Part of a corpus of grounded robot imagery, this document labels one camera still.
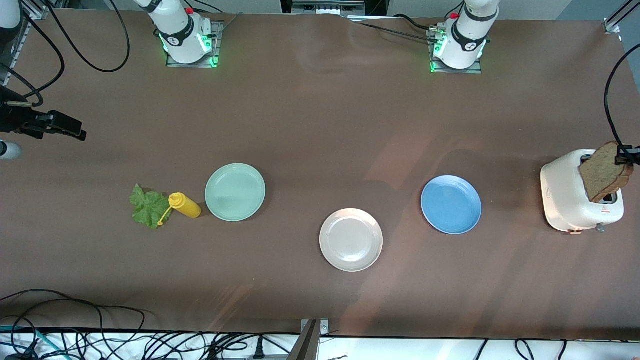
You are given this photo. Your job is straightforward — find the brown bread slice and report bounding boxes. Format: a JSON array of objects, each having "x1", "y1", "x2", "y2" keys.
[{"x1": 579, "y1": 141, "x2": 635, "y2": 203}]

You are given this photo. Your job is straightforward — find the green lettuce leaf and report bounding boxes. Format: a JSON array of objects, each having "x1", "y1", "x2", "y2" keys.
[{"x1": 129, "y1": 183, "x2": 173, "y2": 230}]

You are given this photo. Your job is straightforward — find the yellow squeeze bottle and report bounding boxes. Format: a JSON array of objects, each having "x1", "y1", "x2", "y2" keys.
[{"x1": 157, "y1": 192, "x2": 202, "y2": 227}]

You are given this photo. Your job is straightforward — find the mint green plate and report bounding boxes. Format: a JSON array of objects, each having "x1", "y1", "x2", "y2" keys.
[{"x1": 204, "y1": 163, "x2": 267, "y2": 222}]

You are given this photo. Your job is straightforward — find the blue plate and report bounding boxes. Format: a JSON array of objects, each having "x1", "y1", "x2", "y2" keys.
[{"x1": 420, "y1": 175, "x2": 483, "y2": 235}]

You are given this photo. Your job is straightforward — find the beige plate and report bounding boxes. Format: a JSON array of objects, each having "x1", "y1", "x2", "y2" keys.
[{"x1": 319, "y1": 208, "x2": 384, "y2": 273}]

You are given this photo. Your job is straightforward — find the white toaster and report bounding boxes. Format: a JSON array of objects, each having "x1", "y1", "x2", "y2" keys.
[{"x1": 540, "y1": 149, "x2": 625, "y2": 235}]

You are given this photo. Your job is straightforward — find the black equipment box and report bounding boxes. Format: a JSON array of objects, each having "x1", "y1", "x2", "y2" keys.
[{"x1": 280, "y1": 0, "x2": 391, "y2": 21}]

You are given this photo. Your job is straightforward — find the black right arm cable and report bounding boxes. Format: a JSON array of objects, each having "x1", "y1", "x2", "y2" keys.
[{"x1": 0, "y1": 0, "x2": 132, "y2": 108}]

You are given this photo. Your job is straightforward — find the aluminium frame profile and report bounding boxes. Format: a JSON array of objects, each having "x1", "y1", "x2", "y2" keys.
[
  {"x1": 604, "y1": 0, "x2": 640, "y2": 35},
  {"x1": 15, "y1": 0, "x2": 53, "y2": 21}
]

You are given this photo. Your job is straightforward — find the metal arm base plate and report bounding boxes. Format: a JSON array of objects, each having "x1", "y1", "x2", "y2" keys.
[
  {"x1": 430, "y1": 27, "x2": 483, "y2": 75},
  {"x1": 166, "y1": 20, "x2": 223, "y2": 68}
]

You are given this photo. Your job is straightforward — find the teal floor cable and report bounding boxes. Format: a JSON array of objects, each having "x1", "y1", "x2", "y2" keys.
[{"x1": 0, "y1": 325, "x2": 53, "y2": 360}]

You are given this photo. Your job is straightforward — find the black looped floor cable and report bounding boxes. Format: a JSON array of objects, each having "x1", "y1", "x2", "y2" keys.
[
  {"x1": 515, "y1": 339, "x2": 537, "y2": 360},
  {"x1": 0, "y1": 289, "x2": 147, "y2": 360}
]

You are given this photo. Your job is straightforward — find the black table cable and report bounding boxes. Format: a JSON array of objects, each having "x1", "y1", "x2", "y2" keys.
[{"x1": 350, "y1": 14, "x2": 441, "y2": 43}]

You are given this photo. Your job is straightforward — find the grey metal bracket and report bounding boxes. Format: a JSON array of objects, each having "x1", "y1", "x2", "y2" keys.
[{"x1": 287, "y1": 318, "x2": 331, "y2": 360}]

